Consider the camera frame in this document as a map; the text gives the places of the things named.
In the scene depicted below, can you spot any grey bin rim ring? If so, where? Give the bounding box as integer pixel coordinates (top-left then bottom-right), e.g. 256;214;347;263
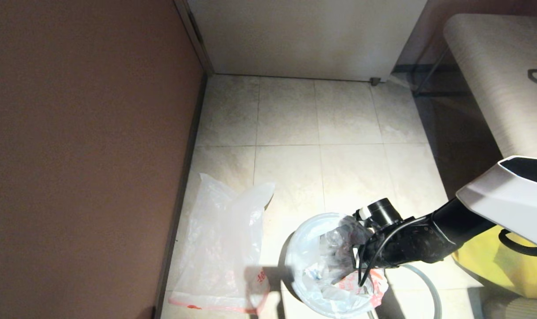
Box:
368;264;442;319

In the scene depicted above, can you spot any white red-printed trash bag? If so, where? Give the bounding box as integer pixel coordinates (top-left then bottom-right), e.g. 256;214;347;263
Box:
290;213;389;319

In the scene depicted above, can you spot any yellow plastic bag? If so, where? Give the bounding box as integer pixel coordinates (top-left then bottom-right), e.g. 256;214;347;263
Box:
453;225;537;300

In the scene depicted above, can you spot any black round trash bin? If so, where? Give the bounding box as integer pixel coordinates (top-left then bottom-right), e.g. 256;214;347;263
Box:
284;233;384;319

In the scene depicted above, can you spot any white plastic bag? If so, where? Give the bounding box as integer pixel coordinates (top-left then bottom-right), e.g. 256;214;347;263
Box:
169;173;276;314

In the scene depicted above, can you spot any clear plastic bottle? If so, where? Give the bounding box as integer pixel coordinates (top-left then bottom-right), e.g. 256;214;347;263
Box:
324;228;345;249

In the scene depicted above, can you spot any cream ribbed cylinder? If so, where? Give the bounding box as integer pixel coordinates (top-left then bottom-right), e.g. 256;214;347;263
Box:
483;297;537;319

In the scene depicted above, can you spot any thin metal table leg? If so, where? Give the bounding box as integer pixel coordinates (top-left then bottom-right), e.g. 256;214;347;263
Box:
411;44;472;97

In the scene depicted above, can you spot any beige woodgrain table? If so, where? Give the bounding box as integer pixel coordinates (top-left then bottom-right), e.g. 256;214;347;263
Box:
443;13;537;161

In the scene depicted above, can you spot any dark baseboard strip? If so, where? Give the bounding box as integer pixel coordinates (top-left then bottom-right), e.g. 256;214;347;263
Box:
152;73;208;319

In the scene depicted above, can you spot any white door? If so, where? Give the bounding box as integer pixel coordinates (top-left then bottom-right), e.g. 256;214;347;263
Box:
186;0;428;82

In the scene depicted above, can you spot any grey door frame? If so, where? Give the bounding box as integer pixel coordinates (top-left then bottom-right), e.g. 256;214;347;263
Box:
173;0;215;76

